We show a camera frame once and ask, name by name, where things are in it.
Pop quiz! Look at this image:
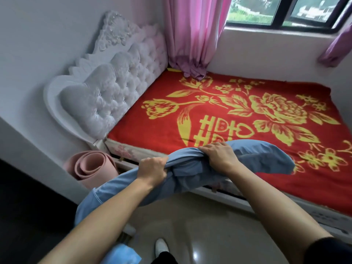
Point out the white shoe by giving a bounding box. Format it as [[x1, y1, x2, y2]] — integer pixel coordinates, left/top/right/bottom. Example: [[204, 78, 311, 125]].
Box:
[[155, 238, 170, 259], [122, 223, 137, 237]]

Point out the rolled pink foam mat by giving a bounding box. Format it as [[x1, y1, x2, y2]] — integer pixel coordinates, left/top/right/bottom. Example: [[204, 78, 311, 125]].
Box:
[[63, 151, 119, 190]]

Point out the pink curtain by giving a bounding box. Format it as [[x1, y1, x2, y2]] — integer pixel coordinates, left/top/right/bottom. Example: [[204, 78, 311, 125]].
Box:
[[163, 0, 233, 80], [317, 23, 352, 68]]

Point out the floral mattress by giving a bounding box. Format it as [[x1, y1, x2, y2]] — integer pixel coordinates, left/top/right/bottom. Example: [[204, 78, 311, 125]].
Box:
[[105, 138, 169, 163]]

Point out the person's left forearm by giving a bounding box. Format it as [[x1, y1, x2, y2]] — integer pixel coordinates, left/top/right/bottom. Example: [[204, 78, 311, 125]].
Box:
[[38, 177, 154, 264]]

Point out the white tufted headboard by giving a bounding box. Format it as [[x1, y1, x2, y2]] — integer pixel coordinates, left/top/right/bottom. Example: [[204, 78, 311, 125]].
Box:
[[43, 10, 169, 145]]

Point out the person's right forearm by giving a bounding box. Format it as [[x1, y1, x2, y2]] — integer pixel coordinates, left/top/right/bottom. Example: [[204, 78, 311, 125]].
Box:
[[227, 162, 334, 264]]

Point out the black sleeve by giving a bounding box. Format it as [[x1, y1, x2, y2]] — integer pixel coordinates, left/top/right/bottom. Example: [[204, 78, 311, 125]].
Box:
[[304, 237, 352, 264]]

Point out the person's right hand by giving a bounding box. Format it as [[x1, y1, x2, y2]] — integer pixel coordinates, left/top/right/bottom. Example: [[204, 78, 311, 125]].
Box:
[[198, 142, 243, 176]]

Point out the light blue bed sheet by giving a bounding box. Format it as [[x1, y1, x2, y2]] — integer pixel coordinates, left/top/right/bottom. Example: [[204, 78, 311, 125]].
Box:
[[74, 139, 296, 264]]

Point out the red blanket with yellow flowers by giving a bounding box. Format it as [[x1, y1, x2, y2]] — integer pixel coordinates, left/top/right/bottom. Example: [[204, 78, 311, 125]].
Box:
[[107, 69, 352, 217]]

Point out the black trouser leg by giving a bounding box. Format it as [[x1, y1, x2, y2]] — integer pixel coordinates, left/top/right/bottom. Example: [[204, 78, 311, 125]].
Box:
[[150, 251, 179, 264]]

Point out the white bed frame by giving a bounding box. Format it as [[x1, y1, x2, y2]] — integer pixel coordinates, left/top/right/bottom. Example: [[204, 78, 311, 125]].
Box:
[[109, 155, 352, 244]]

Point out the person's left hand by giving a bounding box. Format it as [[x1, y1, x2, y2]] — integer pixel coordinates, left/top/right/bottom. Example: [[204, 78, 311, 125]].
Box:
[[137, 156, 169, 187]]

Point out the black framed window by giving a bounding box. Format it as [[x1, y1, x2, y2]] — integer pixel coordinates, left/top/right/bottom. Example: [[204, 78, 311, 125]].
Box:
[[225, 0, 352, 34]]

